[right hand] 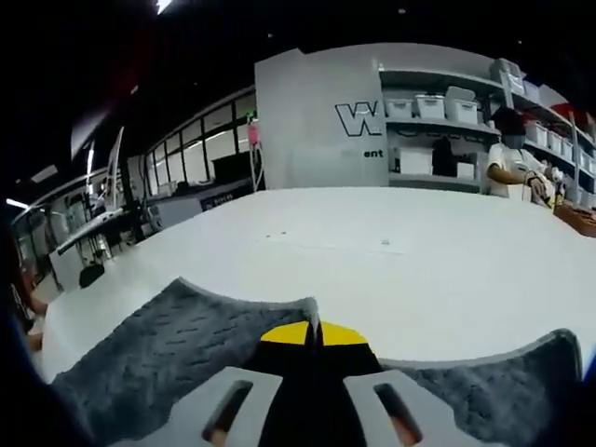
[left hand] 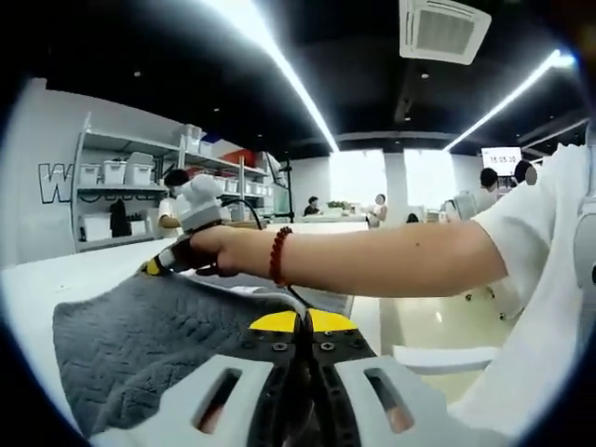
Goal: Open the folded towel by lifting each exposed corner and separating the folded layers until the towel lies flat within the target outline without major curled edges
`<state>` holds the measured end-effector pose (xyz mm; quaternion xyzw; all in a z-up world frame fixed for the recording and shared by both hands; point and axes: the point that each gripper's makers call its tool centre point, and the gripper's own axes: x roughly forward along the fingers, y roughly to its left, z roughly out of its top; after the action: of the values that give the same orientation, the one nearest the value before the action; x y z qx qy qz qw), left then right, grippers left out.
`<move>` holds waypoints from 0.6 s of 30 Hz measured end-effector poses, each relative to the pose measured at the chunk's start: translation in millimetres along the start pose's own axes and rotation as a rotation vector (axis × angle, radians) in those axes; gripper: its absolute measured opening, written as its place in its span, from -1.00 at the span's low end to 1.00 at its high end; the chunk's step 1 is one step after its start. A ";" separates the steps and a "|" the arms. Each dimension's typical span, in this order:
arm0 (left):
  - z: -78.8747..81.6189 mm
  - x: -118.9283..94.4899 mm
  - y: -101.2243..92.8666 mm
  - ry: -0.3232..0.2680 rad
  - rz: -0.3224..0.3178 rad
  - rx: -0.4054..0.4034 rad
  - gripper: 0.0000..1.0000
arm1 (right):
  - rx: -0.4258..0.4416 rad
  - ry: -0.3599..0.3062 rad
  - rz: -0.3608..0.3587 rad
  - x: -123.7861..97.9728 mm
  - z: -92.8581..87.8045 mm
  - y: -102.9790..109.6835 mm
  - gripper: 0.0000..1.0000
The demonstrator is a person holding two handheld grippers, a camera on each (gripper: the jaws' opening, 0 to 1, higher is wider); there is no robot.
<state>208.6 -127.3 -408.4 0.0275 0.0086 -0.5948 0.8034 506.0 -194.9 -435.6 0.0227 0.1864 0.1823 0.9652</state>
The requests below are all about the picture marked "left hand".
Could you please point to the grey metal shelf rack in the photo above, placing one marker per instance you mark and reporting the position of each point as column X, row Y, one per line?
column 125, row 139

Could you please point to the person's right hand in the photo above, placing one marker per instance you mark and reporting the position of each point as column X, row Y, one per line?
column 233, row 251

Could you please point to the black bag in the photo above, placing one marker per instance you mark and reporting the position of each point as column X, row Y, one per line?
column 120, row 219

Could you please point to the black stand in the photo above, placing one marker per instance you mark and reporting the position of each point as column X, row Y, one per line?
column 288, row 191

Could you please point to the grey towel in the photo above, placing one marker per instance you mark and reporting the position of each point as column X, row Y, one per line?
column 139, row 335

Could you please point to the white wall display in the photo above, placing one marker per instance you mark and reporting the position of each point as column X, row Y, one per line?
column 500, row 157

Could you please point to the white low bench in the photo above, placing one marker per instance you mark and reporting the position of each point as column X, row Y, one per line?
column 442, row 358

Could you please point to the long ceiling light strip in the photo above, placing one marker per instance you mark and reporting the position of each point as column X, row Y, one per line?
column 302, row 88

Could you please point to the short ceiling light strip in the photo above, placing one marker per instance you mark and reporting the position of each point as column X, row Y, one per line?
column 507, row 100

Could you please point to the row of white storage boxes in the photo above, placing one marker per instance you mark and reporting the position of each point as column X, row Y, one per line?
column 139, row 167

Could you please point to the white ceiling air conditioner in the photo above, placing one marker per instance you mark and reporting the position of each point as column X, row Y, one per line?
column 444, row 30

